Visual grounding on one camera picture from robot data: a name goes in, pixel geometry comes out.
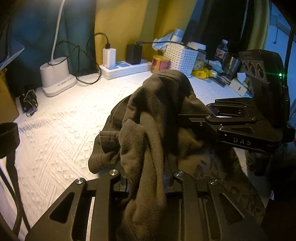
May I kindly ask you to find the blue white bottle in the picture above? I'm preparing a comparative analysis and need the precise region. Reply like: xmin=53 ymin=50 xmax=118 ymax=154
xmin=171 ymin=29 xmax=184 ymax=43

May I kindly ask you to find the plastic water bottle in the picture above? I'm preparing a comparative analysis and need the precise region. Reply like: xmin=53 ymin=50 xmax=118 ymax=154
xmin=215 ymin=39 xmax=228 ymax=63

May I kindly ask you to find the brown cardboard box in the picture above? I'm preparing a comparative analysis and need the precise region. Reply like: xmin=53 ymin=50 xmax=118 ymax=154
xmin=0 ymin=68 xmax=19 ymax=123

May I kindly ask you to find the patterned storage bag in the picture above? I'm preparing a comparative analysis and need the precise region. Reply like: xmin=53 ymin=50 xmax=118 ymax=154
xmin=194 ymin=148 xmax=265 ymax=224

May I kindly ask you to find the dark brown t-shirt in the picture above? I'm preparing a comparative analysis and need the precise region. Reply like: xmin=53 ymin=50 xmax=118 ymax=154
xmin=88 ymin=69 xmax=234 ymax=241

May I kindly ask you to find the white power strip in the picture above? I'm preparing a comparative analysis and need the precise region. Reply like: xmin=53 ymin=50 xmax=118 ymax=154
xmin=99 ymin=59 xmax=152 ymax=80

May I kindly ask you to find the steel tumbler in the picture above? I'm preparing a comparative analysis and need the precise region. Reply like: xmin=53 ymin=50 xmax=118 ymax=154
xmin=224 ymin=56 xmax=241 ymax=75

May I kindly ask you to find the clear jar with white lid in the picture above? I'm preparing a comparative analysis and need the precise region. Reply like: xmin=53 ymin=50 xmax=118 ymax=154
xmin=187 ymin=42 xmax=206 ymax=70

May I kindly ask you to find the black power adapter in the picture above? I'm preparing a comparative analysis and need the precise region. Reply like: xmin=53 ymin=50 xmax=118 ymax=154
xmin=125 ymin=44 xmax=142 ymax=65

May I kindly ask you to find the white usb charger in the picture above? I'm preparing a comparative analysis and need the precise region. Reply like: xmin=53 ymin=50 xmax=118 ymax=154
xmin=102 ymin=48 xmax=116 ymax=70

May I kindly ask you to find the black smartphone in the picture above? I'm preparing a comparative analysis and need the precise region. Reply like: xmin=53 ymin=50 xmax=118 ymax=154
xmin=209 ymin=77 xmax=226 ymax=87

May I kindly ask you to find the black charger cable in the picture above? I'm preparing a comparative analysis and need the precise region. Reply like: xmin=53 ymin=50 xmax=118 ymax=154
xmin=47 ymin=32 xmax=112 ymax=85

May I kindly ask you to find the yellow duck snack bag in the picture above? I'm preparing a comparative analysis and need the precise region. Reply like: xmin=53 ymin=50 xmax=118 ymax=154
xmin=192 ymin=68 xmax=217 ymax=79

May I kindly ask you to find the white desk lamp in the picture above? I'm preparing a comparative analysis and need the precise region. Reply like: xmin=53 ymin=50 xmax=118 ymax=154
xmin=40 ymin=1 xmax=77 ymax=97

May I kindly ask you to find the red tin can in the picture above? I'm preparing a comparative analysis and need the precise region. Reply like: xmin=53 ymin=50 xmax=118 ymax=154
xmin=151 ymin=55 xmax=170 ymax=73

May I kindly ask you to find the black strap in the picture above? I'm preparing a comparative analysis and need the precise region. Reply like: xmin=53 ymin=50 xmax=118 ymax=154
xmin=0 ymin=122 xmax=21 ymax=159

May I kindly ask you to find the bundled black cable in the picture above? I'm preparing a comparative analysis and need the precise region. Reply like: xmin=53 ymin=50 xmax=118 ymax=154
xmin=18 ymin=89 xmax=39 ymax=118

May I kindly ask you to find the white small box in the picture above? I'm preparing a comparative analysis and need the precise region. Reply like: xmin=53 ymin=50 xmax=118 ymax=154
xmin=229 ymin=78 xmax=247 ymax=96

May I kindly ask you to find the white perforated plastic basket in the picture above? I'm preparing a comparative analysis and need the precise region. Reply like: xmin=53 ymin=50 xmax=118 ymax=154
xmin=164 ymin=44 xmax=198 ymax=78

